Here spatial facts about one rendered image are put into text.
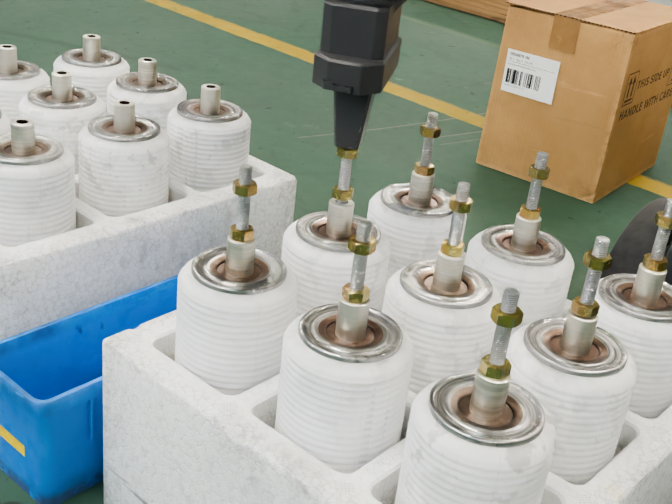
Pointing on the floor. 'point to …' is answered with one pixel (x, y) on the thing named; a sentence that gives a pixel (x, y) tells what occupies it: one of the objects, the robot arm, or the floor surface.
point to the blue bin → (65, 393)
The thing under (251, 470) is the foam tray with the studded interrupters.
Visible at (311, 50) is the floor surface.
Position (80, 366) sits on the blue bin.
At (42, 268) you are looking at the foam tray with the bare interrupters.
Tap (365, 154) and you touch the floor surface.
